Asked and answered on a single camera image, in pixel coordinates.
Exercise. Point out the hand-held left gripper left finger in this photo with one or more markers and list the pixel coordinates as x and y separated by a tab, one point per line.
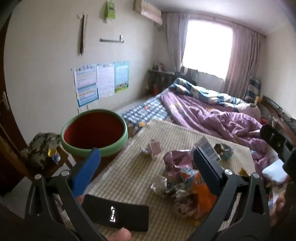
87	171

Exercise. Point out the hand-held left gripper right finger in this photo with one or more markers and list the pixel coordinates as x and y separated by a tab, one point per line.
205	166

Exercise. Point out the white blue carton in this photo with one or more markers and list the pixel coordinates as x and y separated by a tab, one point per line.
208	148

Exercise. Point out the brown snack wrapper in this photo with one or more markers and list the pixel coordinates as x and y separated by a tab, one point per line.
219	148

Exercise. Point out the silver teal wrapper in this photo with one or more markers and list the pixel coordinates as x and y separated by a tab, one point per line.
227	154

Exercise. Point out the orange snack bag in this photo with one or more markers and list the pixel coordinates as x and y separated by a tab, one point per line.
203	194

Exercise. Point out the pink foil wrapper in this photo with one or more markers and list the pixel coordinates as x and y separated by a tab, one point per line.
173	162

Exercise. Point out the yellow snack packet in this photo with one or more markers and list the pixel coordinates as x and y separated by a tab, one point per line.
242	172

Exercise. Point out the red bucket with green rim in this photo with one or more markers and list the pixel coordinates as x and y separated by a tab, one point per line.
92	129

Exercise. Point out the small silver wrapper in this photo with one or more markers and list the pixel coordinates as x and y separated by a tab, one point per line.
144	150

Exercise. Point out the person's right hand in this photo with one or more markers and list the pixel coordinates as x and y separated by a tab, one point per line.
277	208

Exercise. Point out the person's left hand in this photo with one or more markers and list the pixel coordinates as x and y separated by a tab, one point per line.
119	235

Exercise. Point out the wooden stool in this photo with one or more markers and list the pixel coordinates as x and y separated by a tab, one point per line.
66	157

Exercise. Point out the white plastic packet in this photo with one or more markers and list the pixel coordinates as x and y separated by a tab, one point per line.
275	172

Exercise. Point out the dark wooden headboard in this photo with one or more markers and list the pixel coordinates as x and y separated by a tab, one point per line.
275	107

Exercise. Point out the yellow capped bottle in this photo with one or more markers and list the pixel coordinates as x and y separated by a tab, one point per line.
54	156

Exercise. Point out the beige plush toy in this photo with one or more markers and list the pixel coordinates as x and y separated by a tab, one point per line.
252	110

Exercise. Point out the beige striped table mat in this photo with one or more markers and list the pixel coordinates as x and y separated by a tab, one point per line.
129	176

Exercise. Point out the small yellow box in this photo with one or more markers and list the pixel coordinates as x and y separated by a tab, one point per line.
257	100

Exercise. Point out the purple quilt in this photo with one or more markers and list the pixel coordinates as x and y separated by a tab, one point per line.
208	115

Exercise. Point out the camouflage cloth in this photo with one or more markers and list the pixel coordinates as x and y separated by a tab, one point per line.
39	146

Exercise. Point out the blue plaid cushion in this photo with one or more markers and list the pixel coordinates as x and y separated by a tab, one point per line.
253	89

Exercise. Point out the blue checked bed sheet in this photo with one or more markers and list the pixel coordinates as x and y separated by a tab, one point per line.
148	111

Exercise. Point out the dark wooden door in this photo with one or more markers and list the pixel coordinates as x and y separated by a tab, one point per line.
9	150

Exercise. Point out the pale purple curtain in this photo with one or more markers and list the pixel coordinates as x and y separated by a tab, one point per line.
173	41
242	60

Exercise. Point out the dark cluttered shelf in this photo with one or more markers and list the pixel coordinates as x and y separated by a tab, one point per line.
159	78

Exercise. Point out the bright window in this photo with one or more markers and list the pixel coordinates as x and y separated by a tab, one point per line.
208	46

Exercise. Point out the green tissue box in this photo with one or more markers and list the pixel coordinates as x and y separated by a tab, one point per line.
109	10

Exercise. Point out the blue chart wall poster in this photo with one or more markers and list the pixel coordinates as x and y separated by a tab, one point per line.
86	85

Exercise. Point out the white chart wall poster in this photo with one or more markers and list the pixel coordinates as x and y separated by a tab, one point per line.
105	80

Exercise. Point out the green chart wall poster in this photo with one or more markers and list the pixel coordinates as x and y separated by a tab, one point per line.
121	76

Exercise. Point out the metal wall rail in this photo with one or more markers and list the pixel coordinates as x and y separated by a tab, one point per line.
111	40

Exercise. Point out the metal wall bracket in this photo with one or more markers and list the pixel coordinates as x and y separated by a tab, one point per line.
82	34

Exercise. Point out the wall air conditioner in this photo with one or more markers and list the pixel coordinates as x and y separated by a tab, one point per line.
150	11

